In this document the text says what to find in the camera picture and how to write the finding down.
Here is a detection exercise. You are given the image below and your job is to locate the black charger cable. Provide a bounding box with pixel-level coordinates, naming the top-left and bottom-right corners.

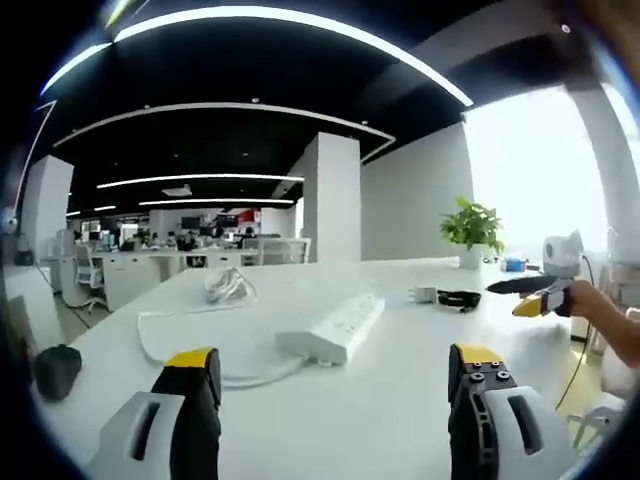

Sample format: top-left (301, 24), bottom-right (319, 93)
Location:
top-left (436, 289), bottom-right (484, 315)

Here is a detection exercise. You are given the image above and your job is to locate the white power strip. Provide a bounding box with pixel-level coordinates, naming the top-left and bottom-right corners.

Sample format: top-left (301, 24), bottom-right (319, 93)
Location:
top-left (274, 292), bottom-right (387, 367)

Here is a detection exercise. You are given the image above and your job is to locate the white office chair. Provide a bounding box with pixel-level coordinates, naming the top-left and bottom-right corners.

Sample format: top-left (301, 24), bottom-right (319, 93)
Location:
top-left (73, 243), bottom-right (110, 315)

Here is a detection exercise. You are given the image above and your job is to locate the row of white office desks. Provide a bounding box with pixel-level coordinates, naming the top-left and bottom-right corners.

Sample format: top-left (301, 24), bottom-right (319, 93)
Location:
top-left (91, 236), bottom-right (312, 312)

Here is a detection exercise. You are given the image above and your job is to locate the white desk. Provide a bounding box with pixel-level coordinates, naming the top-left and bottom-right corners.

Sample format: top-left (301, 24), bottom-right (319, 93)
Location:
top-left (28, 256), bottom-right (629, 480)

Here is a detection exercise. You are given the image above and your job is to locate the coiled white cable bundle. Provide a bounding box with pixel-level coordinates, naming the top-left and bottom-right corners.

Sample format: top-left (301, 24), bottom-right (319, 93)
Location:
top-left (203, 266), bottom-right (260, 305)

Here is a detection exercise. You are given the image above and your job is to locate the black computer mouse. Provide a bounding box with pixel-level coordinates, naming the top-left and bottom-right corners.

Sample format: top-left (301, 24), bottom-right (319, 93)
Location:
top-left (33, 343), bottom-right (84, 402)

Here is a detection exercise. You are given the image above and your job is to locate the curved ceiling light strip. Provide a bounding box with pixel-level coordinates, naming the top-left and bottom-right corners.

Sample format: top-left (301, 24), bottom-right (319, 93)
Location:
top-left (51, 101), bottom-right (397, 165)

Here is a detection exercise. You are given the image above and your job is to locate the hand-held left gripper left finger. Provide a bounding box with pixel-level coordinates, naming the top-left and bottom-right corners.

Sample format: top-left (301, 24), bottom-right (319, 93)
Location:
top-left (84, 346), bottom-right (224, 480)

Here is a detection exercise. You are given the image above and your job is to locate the white power strip cable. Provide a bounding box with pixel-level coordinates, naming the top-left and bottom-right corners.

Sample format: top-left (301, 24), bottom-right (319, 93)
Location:
top-left (136, 299), bottom-right (307, 390)

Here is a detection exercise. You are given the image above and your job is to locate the green potted plant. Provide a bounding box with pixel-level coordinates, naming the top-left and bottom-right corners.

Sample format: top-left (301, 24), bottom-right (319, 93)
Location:
top-left (438, 195), bottom-right (507, 270)

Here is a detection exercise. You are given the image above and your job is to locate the long ceiling light strip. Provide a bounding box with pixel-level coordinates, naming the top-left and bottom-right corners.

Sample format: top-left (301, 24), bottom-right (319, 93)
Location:
top-left (39, 4), bottom-right (474, 108)

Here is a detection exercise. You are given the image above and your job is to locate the thin dark gripper cable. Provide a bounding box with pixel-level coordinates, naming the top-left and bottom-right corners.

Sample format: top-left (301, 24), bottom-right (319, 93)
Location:
top-left (553, 253), bottom-right (597, 412)

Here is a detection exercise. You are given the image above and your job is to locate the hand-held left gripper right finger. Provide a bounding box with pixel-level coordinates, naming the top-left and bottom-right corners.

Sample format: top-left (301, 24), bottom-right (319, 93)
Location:
top-left (447, 342), bottom-right (572, 480)

